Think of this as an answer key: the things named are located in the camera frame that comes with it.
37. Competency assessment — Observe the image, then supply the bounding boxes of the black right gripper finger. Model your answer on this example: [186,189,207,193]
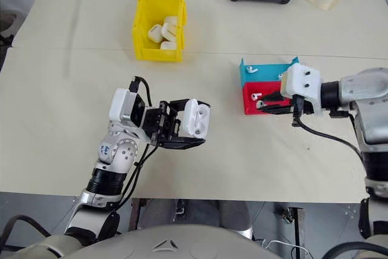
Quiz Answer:
[260,90,288,103]
[256,103,295,116]

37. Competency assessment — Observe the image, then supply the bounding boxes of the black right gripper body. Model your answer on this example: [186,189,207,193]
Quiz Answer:
[285,96,315,117]

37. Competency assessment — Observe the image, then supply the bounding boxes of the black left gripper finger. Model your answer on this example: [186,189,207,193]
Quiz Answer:
[168,98,213,111]
[159,135,207,151]

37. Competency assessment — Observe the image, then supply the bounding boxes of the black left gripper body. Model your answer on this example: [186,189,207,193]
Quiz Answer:
[141,99,183,148]

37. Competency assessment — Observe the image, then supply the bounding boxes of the white earbud charging case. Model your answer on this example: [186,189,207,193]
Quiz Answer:
[179,98,212,138]

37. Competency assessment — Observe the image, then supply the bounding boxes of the yellow plastic bin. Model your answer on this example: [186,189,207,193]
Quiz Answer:
[131,0,188,63]

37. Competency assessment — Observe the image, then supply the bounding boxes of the red plastic tray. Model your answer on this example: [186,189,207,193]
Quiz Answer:
[242,81,293,116]

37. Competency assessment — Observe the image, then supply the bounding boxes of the blue plastic tray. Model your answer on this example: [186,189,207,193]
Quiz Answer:
[238,56,301,90]

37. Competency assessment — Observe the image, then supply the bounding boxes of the metal table leg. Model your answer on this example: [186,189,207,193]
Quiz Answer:
[128,198,150,231]

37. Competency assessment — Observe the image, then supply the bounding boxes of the grey robot torso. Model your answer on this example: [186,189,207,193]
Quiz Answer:
[62,224,293,259]

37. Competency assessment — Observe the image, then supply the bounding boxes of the dark stool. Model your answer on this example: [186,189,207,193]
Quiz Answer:
[0,7,24,48]

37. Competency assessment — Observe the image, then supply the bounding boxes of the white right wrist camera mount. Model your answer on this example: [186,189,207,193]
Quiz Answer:
[279,64,323,118]

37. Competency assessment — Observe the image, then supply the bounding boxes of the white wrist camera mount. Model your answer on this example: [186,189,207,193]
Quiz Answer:
[279,64,323,118]
[108,88,147,130]

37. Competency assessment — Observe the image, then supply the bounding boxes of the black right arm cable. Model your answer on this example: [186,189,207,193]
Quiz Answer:
[290,95,365,164]

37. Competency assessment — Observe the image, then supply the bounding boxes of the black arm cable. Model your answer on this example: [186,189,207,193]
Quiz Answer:
[113,75,161,212]
[290,95,365,164]

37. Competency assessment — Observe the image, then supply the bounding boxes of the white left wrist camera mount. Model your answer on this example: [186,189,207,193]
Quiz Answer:
[108,88,147,130]

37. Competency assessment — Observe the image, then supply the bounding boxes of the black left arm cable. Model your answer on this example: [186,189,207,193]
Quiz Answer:
[113,75,161,212]

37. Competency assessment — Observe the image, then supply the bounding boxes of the metal post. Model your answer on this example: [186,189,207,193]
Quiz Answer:
[287,206,305,248]

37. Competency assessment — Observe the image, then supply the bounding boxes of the thin white cable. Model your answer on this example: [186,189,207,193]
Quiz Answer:
[259,239,315,259]

